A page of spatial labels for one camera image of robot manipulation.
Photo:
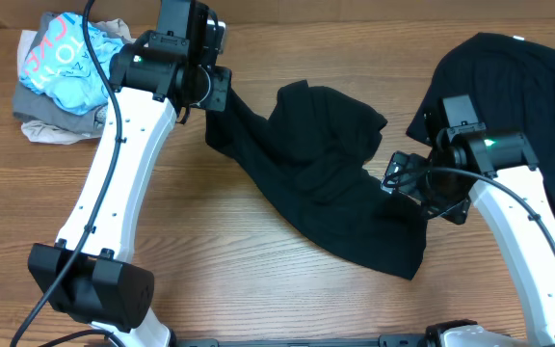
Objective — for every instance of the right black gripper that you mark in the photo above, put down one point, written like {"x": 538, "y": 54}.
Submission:
{"x": 409, "y": 185}

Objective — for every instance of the black t-shirt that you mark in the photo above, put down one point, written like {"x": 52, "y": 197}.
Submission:
{"x": 307, "y": 159}

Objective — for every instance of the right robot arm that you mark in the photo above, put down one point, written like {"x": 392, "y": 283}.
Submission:
{"x": 497, "y": 172}

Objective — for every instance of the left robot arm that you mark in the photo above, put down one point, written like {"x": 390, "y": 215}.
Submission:
{"x": 152, "y": 84}

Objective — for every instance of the black garment at right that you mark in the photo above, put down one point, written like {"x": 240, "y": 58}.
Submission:
{"x": 511, "y": 84}

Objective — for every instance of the light blue printed shirt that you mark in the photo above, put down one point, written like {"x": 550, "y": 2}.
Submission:
{"x": 59, "y": 66}

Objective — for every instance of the grey folded garment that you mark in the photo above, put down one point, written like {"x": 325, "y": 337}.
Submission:
{"x": 28, "y": 106}

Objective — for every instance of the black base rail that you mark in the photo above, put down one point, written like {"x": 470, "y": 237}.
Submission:
{"x": 384, "y": 340}

